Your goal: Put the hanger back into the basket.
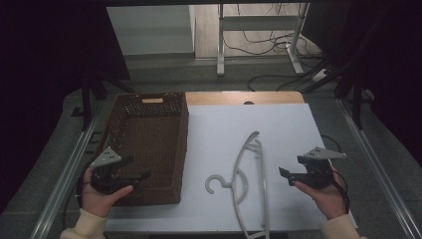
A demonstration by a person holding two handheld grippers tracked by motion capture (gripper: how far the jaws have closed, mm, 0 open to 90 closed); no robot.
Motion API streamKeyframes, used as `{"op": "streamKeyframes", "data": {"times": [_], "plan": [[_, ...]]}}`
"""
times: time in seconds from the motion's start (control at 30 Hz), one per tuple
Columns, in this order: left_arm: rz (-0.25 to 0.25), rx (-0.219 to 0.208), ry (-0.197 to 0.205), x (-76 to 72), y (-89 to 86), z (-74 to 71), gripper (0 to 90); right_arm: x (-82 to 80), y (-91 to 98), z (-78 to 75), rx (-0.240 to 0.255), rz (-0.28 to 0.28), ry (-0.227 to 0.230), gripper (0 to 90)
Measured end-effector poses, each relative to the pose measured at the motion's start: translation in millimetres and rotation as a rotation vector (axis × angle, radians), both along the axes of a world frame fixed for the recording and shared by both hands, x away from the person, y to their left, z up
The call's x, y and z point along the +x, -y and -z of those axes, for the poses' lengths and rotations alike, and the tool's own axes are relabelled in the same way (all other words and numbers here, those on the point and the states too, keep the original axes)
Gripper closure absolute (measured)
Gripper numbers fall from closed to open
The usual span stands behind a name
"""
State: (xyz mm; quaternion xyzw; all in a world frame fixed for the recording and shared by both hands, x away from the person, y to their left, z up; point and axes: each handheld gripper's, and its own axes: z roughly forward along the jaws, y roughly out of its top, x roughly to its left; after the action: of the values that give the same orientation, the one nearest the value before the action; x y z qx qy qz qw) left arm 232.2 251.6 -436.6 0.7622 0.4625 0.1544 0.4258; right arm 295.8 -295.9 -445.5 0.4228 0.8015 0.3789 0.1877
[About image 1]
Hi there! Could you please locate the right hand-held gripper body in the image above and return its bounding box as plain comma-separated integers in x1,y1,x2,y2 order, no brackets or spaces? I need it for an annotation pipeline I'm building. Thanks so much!
290,146,348,190

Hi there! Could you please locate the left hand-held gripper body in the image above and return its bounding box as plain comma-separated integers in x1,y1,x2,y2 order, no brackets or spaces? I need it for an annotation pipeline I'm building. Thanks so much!
90,145,140,196

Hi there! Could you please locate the brown woven basket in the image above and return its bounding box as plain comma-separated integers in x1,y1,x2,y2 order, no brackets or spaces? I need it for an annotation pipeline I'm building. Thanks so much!
95,92,190,207

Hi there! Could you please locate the grey plastic clothes hanger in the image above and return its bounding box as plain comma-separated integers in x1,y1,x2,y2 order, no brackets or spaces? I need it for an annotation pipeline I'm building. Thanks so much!
204,130,271,239

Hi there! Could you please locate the person's left hand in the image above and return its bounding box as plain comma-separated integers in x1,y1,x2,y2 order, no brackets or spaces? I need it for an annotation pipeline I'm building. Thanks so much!
80,166,134,219

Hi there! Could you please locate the person's right hand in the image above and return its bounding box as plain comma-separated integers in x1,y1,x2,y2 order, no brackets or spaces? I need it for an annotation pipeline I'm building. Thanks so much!
294,166,348,221

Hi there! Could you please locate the white table mat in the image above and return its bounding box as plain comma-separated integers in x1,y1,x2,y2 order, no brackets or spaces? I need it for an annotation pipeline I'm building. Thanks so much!
105,103,358,234

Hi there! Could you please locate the black tripod stand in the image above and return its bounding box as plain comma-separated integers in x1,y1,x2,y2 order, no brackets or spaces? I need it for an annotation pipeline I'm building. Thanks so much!
70,69,136,131
300,6,377,130

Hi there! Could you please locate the white power strip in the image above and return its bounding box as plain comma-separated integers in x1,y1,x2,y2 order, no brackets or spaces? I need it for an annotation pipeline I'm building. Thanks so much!
311,68,330,83

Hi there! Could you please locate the white cabinet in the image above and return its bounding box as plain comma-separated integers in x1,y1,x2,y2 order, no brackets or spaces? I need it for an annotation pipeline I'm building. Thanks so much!
105,4,197,57

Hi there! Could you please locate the left hand-held gripper black cable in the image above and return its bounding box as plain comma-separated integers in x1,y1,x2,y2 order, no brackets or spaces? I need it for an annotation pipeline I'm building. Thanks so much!
62,159,96,230

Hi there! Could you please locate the hand-held gripper black cable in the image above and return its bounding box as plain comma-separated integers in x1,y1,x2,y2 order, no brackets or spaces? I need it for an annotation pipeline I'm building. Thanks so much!
319,133,351,214
62,159,96,230

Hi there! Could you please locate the right hand-held gripper black cable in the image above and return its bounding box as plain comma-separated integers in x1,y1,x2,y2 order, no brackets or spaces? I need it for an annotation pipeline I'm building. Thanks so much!
319,133,351,214

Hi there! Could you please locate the aluminium rail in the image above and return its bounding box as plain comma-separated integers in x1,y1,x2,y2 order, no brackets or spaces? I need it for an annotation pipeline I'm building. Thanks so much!
29,101,105,239
335,98,422,239

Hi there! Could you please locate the tangle of black floor cables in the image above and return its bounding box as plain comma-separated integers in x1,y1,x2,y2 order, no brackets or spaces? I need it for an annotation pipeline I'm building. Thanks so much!
222,3,336,93

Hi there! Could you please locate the white metal desk frame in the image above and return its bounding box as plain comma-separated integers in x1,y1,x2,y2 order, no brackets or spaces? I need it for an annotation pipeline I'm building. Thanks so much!
216,2,312,78

